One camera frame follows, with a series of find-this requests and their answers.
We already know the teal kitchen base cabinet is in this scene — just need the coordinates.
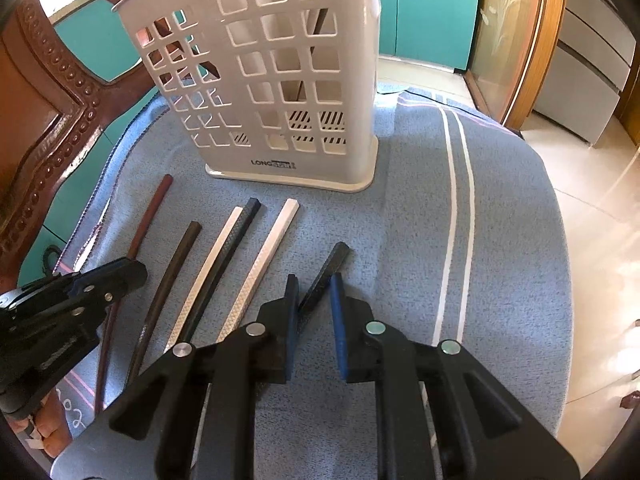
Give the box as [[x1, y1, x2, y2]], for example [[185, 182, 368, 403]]
[[15, 0, 166, 286], [377, 0, 483, 73]]

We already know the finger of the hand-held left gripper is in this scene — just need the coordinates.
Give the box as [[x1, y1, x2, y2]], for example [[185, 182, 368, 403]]
[[0, 257, 149, 312], [54, 287, 133, 334]]

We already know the white chopstick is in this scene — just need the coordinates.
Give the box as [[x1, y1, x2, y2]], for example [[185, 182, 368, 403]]
[[164, 206, 244, 352], [215, 199, 301, 345]]

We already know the carved wooden chair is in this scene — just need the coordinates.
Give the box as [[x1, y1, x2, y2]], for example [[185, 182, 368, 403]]
[[0, 0, 166, 321]]

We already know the blue striped towel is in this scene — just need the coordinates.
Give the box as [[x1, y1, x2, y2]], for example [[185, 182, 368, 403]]
[[50, 77, 573, 480]]

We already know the wood framed glass door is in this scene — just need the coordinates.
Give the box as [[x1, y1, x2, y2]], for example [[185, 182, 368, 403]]
[[462, 0, 571, 131]]

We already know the brown chopstick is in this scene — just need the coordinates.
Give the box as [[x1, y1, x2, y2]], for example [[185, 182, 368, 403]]
[[94, 174, 175, 417]]

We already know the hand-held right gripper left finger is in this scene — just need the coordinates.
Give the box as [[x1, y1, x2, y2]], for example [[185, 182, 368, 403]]
[[106, 273, 301, 480]]

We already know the black chopstick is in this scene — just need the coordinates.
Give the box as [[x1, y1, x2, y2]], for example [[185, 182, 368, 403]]
[[124, 220, 203, 388], [182, 197, 263, 343], [296, 241, 351, 331]]

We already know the grey refrigerator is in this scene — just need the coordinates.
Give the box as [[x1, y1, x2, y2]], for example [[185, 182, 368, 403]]
[[530, 0, 640, 148]]

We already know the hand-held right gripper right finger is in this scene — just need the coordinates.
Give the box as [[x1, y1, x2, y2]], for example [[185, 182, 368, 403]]
[[330, 271, 524, 480]]

